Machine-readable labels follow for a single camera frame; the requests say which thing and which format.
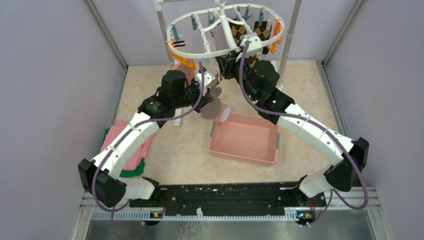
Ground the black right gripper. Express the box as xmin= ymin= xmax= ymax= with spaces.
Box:
xmin=216 ymin=49 xmax=259 ymax=102

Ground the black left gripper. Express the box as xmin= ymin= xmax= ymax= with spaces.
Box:
xmin=173 ymin=77 xmax=213 ymax=113

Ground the grey red striped sock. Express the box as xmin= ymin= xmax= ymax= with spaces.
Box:
xmin=200 ymin=87 xmax=222 ymax=120

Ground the pink dotted sock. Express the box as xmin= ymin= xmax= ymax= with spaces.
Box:
xmin=171 ymin=63 xmax=231 ymax=123

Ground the white oval clip hanger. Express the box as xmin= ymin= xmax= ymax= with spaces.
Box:
xmin=165 ymin=0 xmax=286 ymax=62

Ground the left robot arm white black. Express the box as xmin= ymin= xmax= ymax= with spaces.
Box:
xmin=77 ymin=68 xmax=216 ymax=213

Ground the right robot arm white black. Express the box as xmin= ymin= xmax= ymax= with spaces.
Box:
xmin=215 ymin=51 xmax=370 ymax=206

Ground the brown argyle sock left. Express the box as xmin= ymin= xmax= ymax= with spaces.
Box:
xmin=229 ymin=22 xmax=247 ymax=47

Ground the brown argyle sock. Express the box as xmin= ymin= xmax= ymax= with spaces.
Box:
xmin=229 ymin=22 xmax=247 ymax=47
xmin=253 ymin=20 xmax=273 ymax=60

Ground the brown argyle sock right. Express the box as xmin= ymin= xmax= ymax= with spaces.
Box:
xmin=253 ymin=20 xmax=273 ymax=60

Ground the white black striped sock rear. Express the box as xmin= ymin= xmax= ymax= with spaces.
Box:
xmin=172 ymin=39 xmax=186 ymax=49

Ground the white drying rack stand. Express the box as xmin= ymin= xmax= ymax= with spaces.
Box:
xmin=152 ymin=0 xmax=303 ymax=127

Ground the pink plastic basket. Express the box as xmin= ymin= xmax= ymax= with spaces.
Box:
xmin=209 ymin=113 xmax=280 ymax=167

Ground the pink folded cloth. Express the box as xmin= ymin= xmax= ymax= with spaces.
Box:
xmin=100 ymin=120 xmax=156 ymax=175

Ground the green folded cloth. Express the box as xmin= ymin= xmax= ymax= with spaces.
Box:
xmin=101 ymin=125 xmax=145 ymax=178

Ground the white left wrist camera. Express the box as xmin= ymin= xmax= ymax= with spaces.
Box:
xmin=195 ymin=69 xmax=218 ymax=92

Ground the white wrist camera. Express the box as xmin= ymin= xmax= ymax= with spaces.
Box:
xmin=195 ymin=69 xmax=218 ymax=92
xmin=239 ymin=33 xmax=264 ymax=57

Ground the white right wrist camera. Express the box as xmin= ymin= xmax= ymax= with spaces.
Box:
xmin=239 ymin=33 xmax=264 ymax=57

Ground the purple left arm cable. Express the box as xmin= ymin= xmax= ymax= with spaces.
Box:
xmin=91 ymin=61 xmax=206 ymax=240

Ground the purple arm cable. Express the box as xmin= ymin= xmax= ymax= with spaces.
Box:
xmin=238 ymin=41 xmax=369 ymax=227
xmin=91 ymin=61 xmax=206 ymax=240

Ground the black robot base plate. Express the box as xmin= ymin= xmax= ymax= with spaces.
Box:
xmin=129 ymin=180 xmax=327 ymax=226

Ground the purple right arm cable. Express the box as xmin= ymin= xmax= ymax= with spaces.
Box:
xmin=238 ymin=41 xmax=369 ymax=227

